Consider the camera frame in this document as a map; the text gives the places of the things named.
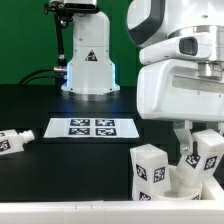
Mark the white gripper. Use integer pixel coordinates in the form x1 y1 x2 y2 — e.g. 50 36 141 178
137 33 224 155

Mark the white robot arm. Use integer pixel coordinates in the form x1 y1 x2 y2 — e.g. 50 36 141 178
62 0 224 122

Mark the white L-shaped fence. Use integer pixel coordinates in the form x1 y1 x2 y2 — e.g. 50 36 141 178
0 177 224 224

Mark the white marker sheet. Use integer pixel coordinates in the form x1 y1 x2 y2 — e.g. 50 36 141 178
44 118 139 139

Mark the black cable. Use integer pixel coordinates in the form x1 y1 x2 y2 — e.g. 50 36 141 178
18 67 68 86

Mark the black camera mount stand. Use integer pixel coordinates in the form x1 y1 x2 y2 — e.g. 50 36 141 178
44 0 79 66

